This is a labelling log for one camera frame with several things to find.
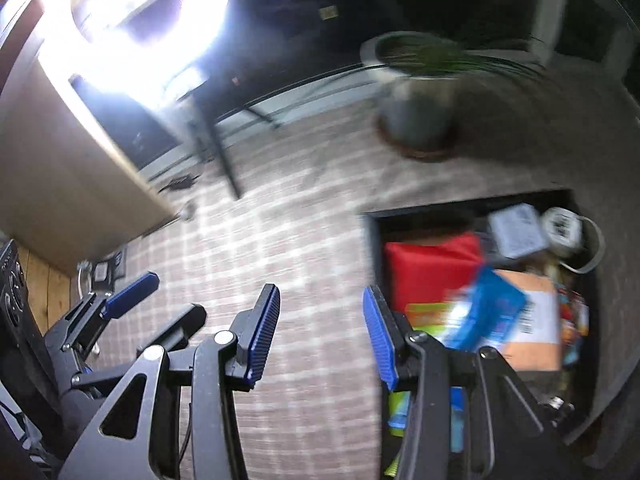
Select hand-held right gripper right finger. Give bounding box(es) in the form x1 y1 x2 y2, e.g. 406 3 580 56
363 285 581 480

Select colourful snack packets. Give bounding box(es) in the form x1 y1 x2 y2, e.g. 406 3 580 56
557 284 592 367

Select blue packet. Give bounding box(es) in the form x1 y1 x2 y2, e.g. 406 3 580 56
444 266 529 352

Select grey white packet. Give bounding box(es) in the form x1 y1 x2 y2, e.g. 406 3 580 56
487 204 549 259

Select red packet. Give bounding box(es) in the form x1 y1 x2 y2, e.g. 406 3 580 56
384 232 486 311

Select potted plant in grey pot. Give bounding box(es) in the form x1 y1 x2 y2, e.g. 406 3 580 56
360 30 548 147

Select white window frame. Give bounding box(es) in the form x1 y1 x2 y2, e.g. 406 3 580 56
527 0 637 83

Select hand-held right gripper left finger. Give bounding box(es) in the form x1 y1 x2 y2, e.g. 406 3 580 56
57 284 281 480

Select yellow green packet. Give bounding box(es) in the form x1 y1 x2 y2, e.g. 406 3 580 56
387 301 467 438

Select white roll with strap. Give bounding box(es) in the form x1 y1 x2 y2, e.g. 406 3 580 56
542 206 606 274

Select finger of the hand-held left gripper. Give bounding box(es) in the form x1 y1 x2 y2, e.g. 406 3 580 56
75 304 207 388
60 271 161 356

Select light wooden cabinet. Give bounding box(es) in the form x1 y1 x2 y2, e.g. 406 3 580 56
0 45 181 276

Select brown cardboard parcel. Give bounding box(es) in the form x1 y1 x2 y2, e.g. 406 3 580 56
492 269 563 373

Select black storage box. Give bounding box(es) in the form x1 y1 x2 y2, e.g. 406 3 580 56
362 189 603 480

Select brown plant saucer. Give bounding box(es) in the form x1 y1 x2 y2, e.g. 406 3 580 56
375 112 462 162

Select yellow wooden plank panel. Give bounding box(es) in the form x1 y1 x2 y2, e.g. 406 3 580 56
19 246 77 332

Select black flat device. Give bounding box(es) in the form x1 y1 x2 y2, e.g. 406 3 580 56
157 174 197 194

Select black tripod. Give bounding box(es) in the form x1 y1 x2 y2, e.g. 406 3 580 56
185 60 283 200

